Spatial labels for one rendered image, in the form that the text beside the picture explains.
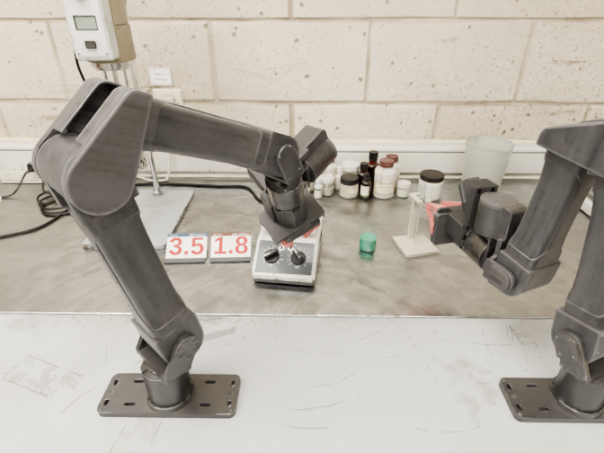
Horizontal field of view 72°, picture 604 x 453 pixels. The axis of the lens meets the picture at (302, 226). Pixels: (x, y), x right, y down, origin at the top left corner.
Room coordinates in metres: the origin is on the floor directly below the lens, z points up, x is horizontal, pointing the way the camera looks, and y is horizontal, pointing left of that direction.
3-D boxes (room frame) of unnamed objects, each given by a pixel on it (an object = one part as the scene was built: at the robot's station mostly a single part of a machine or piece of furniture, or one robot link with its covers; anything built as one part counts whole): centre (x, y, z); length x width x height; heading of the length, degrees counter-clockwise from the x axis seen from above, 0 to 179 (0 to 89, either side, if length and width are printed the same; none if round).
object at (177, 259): (0.78, 0.26, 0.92); 0.09 x 0.06 x 0.04; 92
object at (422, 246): (0.82, -0.27, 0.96); 0.08 x 0.08 x 0.13; 13
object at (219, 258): (0.79, 0.16, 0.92); 0.09 x 0.06 x 0.04; 92
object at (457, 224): (0.66, -0.30, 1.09); 0.07 x 0.06 x 0.11; 103
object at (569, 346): (0.41, -0.40, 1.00); 0.09 x 0.06 x 0.06; 114
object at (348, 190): (1.10, -0.14, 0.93); 0.05 x 0.05 x 0.06
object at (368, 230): (0.82, -0.15, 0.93); 0.04 x 0.04 x 0.06
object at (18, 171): (1.20, 0.73, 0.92); 0.40 x 0.06 x 0.04; 89
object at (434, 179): (1.09, -0.37, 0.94); 0.07 x 0.07 x 0.07
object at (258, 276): (0.79, 0.03, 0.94); 0.22 x 0.13 x 0.08; 173
